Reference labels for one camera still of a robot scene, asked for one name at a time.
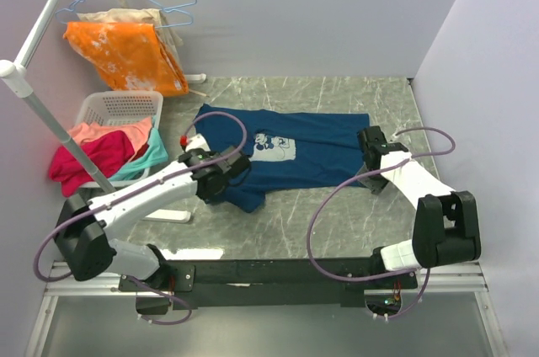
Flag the aluminium rail frame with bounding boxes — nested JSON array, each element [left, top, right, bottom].
[[24, 262, 509, 356]]

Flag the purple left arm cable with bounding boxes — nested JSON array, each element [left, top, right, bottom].
[[33, 109, 248, 325]]

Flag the beige cloth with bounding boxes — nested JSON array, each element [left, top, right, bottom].
[[77, 8, 183, 64]]

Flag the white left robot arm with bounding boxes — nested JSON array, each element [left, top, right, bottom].
[[54, 147, 251, 291]]

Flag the blue t-shirt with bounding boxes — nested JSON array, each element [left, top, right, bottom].
[[195, 104, 371, 213]]

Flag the wooden stick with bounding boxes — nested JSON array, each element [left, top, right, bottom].
[[189, 87, 207, 97]]

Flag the teal garment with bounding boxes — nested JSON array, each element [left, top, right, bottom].
[[109, 127, 168, 181]]

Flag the white plastic laundry basket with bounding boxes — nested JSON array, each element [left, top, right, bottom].
[[69, 91, 163, 188]]

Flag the magenta t-shirt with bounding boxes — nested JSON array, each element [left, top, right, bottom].
[[47, 131, 135, 197]]

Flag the pink t-shirt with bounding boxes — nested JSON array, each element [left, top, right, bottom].
[[66, 116, 153, 162]]

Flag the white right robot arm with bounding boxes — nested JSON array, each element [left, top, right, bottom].
[[357, 126, 482, 289]]

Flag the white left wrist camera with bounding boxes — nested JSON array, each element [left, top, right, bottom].
[[179, 134, 210, 152]]

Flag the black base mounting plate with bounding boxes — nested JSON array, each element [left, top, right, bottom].
[[117, 258, 419, 317]]

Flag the orange patterned cloth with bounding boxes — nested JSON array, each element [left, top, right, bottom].
[[63, 22, 189, 97]]

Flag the white clothes rack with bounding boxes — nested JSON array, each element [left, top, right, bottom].
[[0, 0, 207, 224]]

